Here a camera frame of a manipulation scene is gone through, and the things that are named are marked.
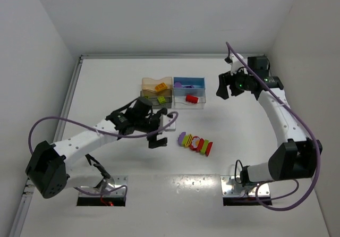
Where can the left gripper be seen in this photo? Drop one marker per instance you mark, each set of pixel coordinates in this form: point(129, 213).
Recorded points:
point(155, 125)

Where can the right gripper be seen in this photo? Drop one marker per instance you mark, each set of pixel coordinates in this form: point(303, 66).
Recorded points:
point(229, 82)

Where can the green lego brick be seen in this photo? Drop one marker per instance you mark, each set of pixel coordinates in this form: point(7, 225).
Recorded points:
point(161, 99)

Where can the red lego piece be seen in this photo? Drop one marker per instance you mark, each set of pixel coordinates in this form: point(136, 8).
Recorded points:
point(191, 99)

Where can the multicolour lego stack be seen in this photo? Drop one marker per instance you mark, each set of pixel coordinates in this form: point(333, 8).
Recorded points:
point(195, 143)

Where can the yellow lego piece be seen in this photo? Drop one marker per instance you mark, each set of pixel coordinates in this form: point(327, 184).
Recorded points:
point(161, 87)

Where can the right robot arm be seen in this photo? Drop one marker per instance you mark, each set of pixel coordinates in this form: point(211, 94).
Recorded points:
point(296, 155)

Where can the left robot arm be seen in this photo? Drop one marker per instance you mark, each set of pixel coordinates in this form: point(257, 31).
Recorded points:
point(68, 163)

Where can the blue container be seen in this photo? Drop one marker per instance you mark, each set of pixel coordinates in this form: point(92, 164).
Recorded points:
point(197, 82)

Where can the clear container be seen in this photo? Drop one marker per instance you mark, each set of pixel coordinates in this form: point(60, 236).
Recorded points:
point(181, 103)

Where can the grey translucent container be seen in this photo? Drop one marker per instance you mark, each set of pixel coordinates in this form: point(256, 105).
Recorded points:
point(153, 98)

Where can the orange translucent container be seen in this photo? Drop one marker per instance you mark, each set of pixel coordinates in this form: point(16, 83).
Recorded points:
point(149, 83)

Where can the purple round lego piece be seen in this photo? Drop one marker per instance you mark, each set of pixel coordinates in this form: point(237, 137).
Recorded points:
point(178, 85)

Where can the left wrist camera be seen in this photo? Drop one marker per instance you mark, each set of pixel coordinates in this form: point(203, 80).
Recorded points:
point(168, 122)

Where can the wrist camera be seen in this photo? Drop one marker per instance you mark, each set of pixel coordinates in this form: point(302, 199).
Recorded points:
point(234, 62)
point(168, 122)

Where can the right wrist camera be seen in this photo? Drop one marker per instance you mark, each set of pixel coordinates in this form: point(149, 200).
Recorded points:
point(234, 62)

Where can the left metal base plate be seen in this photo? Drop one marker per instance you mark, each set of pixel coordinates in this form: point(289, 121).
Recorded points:
point(115, 187)

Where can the metal base plate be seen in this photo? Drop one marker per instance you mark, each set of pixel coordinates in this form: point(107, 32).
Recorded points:
point(232, 188)
point(115, 187)

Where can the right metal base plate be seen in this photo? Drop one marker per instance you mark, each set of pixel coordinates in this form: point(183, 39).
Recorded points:
point(232, 188)

